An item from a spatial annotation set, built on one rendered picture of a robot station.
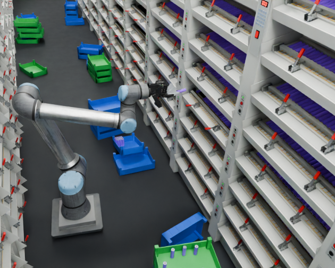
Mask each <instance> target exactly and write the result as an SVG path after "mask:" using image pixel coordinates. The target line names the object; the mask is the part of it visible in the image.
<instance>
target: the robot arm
mask: <svg viewBox="0 0 335 268"><path fill-rule="evenodd" d="M158 81H159V82H158ZM158 81H156V82H155V83H150V82H148V83H147V85H146V84H139V85H123V86H120V87H119V90H118V98H119V100H120V101H121V104H120V113H111V112H103V111H96V110H88V109H84V108H76V107H68V106H61V105H53V104H46V103H44V102H43V101H42V99H41V98H40V91H39V89H38V87H37V86H36V85H34V84H31V83H23V84H21V85H20V86H19V87H18V88H17V90H16V93H15V95H14V97H13V99H12V106H13V109H14V110H15V111H16V112H17V113H18V115H20V116H21V117H23V118H25V119H28V120H31V121H32V123H33V124H34V126H35V127H36V129H37V130H38V132H39V133H40V135H41V136H42V138H43V139H44V141H45V142H46V144H47V145H48V147H49V148H50V150H51V151H52V153H53V154H54V156H55V157H56V159H57V160H58V165H57V166H58V168H59V169H60V170H61V172H62V175H61V176H60V178H59V180H58V188H59V190H60V194H61V198H62V206H61V213H62V215H63V217H64V218H66V219H68V220H79V219H81V218H83V217H85V216H86V215H87V214H88V213H89V212H90V209H91V205H90V201H89V200H88V199H87V197H86V193H85V181H86V169H87V162H86V160H85V158H84V157H83V156H81V155H79V154H77V153H74V152H73V151H72V149H71V147H70V146H69V144H68V142H67V141H66V139H65V138H64V136H63V135H62V133H61V131H60V129H59V128H58V126H57V125H56V123H55V121H63V122H71V123H79V124H87V125H96V126H100V127H109V128H116V129H121V131H122V132H124V133H132V132H133V131H135V129H136V126H137V122H136V113H135V106H136V100H139V99H147V98H148V97H150V96H152V98H153V99H154V101H155V104H156V106H157V107H158V108H160V107H162V104H161V102H160V101H159V100H158V98H157V97H160V98H169V97H173V96H175V95H177V94H178V93H180V92H179V91H177V89H176V87H174V86H173V84H172V83H171V84H169V86H168V85H166V84H165V81H164V80H158ZM166 93H167V94H166Z"/></svg>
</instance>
